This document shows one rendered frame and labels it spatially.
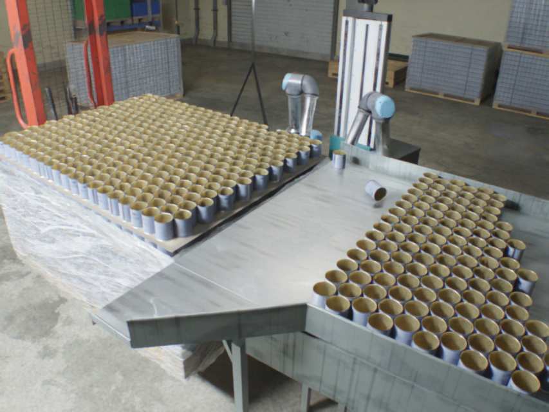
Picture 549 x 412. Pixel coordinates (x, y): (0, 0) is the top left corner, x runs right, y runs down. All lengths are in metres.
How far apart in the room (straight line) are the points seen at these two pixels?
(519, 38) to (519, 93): 0.92
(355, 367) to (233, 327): 0.36
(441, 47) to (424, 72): 0.55
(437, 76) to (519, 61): 1.45
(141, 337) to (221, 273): 0.38
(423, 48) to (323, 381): 7.75
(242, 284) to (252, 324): 0.23
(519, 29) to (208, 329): 7.71
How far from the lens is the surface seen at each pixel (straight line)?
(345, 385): 1.41
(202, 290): 1.44
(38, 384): 2.82
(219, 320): 1.23
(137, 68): 7.15
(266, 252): 1.59
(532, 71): 8.45
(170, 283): 1.48
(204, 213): 1.72
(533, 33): 8.38
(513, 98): 8.55
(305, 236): 1.69
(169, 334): 1.26
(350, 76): 3.10
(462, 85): 8.62
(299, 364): 1.46
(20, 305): 3.40
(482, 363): 1.24
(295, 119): 3.13
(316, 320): 1.26
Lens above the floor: 1.98
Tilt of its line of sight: 28 degrees down
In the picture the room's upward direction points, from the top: 2 degrees clockwise
